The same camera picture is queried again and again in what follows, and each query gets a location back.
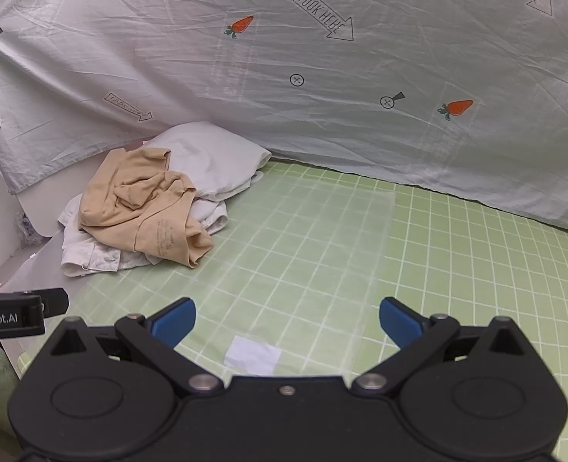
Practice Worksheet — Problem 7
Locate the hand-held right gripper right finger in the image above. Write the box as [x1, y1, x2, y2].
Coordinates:
[354, 297, 530, 398]

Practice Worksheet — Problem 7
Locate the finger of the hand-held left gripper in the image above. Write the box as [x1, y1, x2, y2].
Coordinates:
[38, 288, 70, 319]

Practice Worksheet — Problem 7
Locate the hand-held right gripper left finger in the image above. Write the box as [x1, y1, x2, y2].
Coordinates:
[48, 297, 225, 398]

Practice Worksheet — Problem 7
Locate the beige long-sleeve shirt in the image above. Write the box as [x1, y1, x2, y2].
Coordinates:
[78, 148, 214, 269]

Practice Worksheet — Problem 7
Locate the white crumpled garment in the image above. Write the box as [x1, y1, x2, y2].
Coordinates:
[59, 192, 230, 278]

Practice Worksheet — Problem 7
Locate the white paper label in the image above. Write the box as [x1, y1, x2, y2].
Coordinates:
[223, 334, 282, 376]

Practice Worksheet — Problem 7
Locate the carrot-print pale sheet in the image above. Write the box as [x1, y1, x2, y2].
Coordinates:
[0, 0, 568, 234]

